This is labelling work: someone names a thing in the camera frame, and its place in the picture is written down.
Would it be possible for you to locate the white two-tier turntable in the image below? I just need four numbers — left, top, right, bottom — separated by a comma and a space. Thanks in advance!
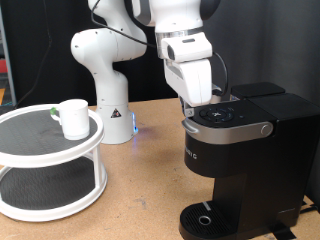
0, 103, 109, 223

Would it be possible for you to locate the dark grey partition panel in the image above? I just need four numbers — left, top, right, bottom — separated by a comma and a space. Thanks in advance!
199, 0, 320, 209

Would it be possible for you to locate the black drip tray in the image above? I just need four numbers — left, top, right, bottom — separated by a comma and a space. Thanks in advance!
178, 200, 236, 240

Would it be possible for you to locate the black camera cable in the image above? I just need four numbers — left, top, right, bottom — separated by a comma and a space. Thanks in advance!
89, 0, 230, 98

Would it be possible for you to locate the black backdrop curtain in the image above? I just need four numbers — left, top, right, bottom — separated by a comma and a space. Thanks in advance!
0, 0, 201, 108

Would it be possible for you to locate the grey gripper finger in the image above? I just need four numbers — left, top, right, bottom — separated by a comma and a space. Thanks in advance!
182, 105, 196, 118

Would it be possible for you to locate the black power cable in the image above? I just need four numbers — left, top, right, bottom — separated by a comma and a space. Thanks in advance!
298, 199, 320, 216

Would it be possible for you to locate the black water reservoir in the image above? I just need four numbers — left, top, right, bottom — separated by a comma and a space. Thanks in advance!
230, 82, 288, 101

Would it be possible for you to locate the black Keurig coffee machine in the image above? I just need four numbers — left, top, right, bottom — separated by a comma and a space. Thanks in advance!
178, 82, 320, 240

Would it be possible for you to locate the black hanging cable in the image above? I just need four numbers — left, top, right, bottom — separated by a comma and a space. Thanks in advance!
15, 0, 53, 108

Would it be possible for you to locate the Keurig lid with silver handle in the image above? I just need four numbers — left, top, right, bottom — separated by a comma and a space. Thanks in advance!
181, 99, 279, 145

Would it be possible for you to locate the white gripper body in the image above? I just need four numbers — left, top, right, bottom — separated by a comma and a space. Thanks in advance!
155, 30, 214, 108

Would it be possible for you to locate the thin grey metal post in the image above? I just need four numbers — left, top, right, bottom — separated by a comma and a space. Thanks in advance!
0, 4, 17, 107

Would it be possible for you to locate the white mug with green tape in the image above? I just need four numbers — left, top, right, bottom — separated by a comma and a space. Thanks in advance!
49, 98, 91, 141

